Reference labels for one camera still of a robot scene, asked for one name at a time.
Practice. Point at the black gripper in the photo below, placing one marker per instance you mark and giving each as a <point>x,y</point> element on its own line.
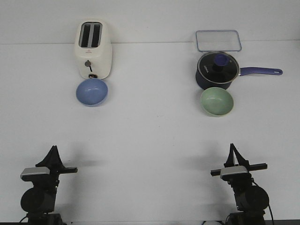
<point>241,161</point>
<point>55,172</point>

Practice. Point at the green bowl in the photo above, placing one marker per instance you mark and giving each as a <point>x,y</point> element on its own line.
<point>216,101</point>

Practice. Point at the blue bowl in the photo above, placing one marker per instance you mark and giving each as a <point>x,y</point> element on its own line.
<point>92,92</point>

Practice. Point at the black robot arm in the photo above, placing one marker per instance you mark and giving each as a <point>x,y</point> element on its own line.
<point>251,199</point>
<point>39,201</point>

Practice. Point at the dark blue saucepan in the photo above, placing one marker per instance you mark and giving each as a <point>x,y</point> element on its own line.
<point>204,84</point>

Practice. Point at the glass pot lid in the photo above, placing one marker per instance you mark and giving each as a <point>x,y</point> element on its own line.
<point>218,67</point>

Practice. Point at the cream two-slot toaster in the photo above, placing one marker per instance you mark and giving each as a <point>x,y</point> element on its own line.
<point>93,49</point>

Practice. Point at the clear plastic container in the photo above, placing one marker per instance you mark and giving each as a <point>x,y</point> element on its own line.
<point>218,40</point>

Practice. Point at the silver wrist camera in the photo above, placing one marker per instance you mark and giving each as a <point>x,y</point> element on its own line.
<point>34,173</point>
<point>228,173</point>

